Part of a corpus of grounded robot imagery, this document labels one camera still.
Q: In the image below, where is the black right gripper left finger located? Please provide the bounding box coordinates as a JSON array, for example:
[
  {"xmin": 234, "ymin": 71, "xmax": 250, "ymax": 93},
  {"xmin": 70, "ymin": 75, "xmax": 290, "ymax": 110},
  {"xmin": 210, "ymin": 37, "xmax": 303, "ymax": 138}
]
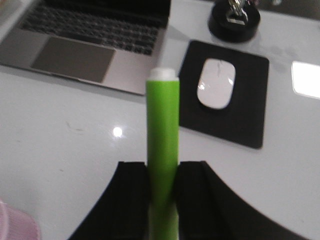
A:
[{"xmin": 70, "ymin": 161, "xmax": 150, "ymax": 240}]

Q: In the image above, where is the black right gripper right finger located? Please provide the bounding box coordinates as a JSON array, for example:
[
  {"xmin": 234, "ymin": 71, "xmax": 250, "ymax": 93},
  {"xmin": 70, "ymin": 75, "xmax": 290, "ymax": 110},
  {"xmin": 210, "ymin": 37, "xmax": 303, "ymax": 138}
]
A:
[{"xmin": 174, "ymin": 161, "xmax": 302, "ymax": 240}]

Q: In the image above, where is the green highlighter pen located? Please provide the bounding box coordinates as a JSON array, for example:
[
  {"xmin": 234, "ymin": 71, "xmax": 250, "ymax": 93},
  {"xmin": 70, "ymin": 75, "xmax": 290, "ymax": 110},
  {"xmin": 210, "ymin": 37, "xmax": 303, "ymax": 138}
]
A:
[{"xmin": 146, "ymin": 67, "xmax": 180, "ymax": 240}]

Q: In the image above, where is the pink mesh pen holder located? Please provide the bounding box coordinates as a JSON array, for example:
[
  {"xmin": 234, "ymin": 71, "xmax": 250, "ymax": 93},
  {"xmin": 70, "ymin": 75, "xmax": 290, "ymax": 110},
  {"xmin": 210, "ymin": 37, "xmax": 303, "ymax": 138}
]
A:
[{"xmin": 0, "ymin": 200, "xmax": 41, "ymax": 240}]

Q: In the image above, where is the black mouse pad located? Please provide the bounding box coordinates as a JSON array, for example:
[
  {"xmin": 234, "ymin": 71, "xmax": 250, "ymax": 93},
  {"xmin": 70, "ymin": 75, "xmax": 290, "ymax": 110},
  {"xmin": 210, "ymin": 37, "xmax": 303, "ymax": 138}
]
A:
[{"xmin": 179, "ymin": 40, "xmax": 270, "ymax": 149}]

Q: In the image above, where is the white computer mouse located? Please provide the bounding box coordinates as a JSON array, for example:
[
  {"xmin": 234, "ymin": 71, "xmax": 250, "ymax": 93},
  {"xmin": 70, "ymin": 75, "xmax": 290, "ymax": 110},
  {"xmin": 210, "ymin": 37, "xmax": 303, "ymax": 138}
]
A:
[{"xmin": 197, "ymin": 58, "xmax": 236, "ymax": 110}]

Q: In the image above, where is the grey laptop computer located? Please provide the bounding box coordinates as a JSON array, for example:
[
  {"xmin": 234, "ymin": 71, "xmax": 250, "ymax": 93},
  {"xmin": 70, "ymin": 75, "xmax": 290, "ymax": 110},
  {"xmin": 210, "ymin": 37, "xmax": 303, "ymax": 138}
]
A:
[{"xmin": 0, "ymin": 0, "xmax": 171, "ymax": 95}]

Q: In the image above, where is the ferris wheel desk ornament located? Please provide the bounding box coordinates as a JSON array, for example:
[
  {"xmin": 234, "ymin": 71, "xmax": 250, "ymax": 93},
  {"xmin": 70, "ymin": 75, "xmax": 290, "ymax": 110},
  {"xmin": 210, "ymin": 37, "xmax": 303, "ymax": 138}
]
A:
[{"xmin": 207, "ymin": 0, "xmax": 261, "ymax": 43}]

